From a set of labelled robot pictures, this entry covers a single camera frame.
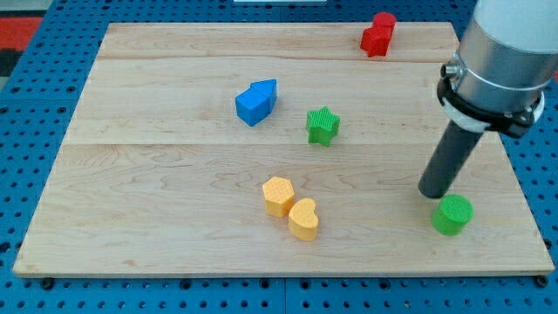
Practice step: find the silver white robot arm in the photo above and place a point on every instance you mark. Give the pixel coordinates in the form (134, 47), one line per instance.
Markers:
(505, 59)

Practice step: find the green star block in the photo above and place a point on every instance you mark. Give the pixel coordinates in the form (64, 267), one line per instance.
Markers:
(322, 126)

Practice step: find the yellow heart block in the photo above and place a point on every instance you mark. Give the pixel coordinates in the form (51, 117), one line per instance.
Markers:
(303, 221)

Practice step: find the red star block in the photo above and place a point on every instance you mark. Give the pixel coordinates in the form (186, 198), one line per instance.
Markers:
(375, 41)

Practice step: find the yellow hexagon block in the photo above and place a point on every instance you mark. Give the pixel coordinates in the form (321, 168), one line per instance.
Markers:
(279, 196)

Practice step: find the blue cube block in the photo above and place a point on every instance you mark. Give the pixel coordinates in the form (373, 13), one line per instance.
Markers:
(252, 106)

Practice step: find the blue triangular prism block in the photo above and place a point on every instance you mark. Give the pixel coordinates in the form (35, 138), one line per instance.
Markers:
(268, 88)

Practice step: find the wooden board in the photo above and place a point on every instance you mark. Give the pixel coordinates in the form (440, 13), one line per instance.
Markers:
(158, 177)

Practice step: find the red cylinder block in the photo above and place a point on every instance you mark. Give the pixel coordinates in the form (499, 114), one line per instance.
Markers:
(384, 24)

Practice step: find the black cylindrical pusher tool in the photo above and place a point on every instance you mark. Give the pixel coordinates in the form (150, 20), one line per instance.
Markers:
(450, 155)

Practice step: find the green cylinder block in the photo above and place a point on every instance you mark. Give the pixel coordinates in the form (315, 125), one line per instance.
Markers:
(453, 213)

